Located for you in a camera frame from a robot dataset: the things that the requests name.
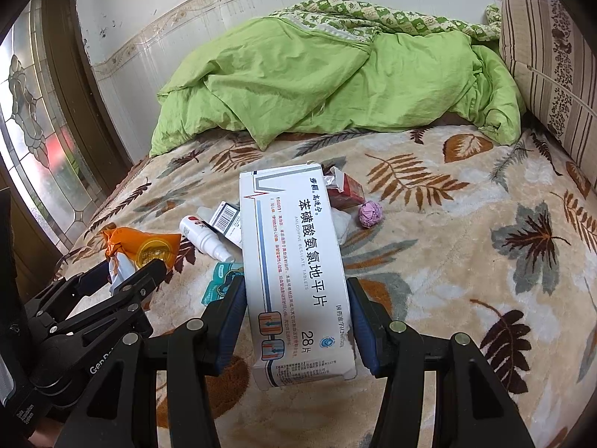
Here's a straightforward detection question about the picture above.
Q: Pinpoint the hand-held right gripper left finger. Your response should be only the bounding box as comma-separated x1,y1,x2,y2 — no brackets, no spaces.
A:
55,274,248,448

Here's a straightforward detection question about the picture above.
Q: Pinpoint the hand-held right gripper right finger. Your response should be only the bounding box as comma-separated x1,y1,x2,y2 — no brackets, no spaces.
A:
347,277,537,448

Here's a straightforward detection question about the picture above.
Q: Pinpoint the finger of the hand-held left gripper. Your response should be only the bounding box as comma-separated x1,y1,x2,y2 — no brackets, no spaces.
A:
53,259,113,299
93,259,168,318

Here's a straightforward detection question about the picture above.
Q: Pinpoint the orange and white packet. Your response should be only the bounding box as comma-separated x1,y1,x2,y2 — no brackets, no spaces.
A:
103,226,182,312

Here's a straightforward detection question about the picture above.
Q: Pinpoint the white spray bottle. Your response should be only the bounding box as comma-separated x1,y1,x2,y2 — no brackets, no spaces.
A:
179,215,236,263

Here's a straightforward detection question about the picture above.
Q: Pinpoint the large white medicine box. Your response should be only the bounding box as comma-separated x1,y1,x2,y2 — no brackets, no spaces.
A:
239,161,359,390

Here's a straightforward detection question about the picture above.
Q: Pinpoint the red cigarette box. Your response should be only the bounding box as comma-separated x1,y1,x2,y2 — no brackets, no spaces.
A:
324,165,367,211

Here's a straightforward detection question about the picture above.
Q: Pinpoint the teal packet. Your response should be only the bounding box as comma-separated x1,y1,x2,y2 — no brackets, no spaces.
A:
200,261,246,306

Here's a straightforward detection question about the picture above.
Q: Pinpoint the small medicine box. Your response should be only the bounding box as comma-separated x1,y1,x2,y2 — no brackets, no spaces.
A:
206,200,244,249

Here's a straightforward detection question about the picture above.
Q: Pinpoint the grey sock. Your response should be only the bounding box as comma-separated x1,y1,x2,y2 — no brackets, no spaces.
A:
330,209,351,247

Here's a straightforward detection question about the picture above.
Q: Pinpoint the leaf print blanket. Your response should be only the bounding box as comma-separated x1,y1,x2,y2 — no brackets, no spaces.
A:
28,124,597,448

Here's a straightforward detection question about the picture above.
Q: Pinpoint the purple paper ball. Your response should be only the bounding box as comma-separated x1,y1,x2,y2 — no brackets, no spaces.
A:
358,200,384,228

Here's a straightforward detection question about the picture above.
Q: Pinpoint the wooden stained glass door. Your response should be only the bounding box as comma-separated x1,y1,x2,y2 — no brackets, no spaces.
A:
0,0,136,262

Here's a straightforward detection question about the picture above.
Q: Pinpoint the green quilt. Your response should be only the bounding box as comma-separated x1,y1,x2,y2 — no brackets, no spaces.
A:
149,0,528,157

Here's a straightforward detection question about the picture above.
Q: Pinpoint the striped floral pillow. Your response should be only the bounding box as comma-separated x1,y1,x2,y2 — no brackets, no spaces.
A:
499,0,597,183

